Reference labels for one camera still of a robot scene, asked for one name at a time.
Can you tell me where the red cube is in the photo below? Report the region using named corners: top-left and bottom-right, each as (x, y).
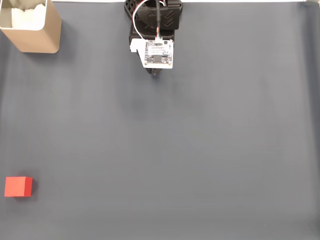
top-left (4, 176), bottom-right (33, 198)

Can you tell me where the beige box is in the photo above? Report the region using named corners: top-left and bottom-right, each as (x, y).
top-left (0, 0), bottom-right (63, 54)

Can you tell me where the white padding foam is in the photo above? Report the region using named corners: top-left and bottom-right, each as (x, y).
top-left (10, 4), bottom-right (47, 29)

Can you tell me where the red white servo cable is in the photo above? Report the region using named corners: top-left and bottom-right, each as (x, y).
top-left (132, 0), bottom-right (168, 41)

